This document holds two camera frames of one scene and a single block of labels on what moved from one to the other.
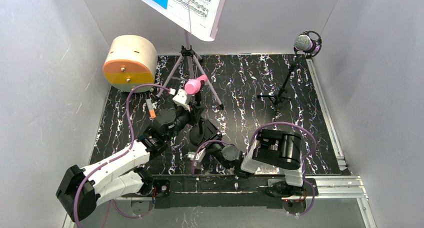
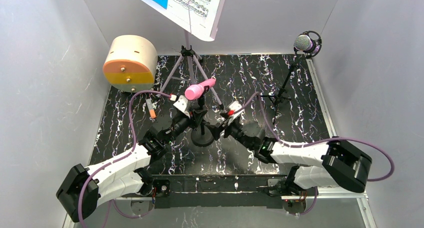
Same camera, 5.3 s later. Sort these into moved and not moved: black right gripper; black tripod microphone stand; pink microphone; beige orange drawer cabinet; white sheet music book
Moved: black right gripper; pink microphone
Not moved: white sheet music book; beige orange drawer cabinet; black tripod microphone stand
